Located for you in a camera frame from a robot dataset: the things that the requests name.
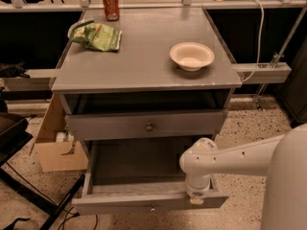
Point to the metal rail beam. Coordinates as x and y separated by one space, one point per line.
251 73

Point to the grey top drawer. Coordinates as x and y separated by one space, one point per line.
146 124

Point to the orange soda can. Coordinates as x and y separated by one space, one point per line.
111 8

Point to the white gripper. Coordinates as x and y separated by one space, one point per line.
197 193

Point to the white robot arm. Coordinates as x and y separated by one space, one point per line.
282 160

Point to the white bottle in box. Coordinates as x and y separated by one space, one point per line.
60 137

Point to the white paper bowl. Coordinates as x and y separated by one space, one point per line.
191 56

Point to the black stand frame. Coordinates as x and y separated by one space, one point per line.
25 168

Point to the grey drawer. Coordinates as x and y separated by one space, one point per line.
146 124
139 175

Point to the grey drawer cabinet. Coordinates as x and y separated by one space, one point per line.
141 77

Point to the green chip bag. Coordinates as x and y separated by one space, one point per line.
95 36

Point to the cardboard box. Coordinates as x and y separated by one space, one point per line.
58 156

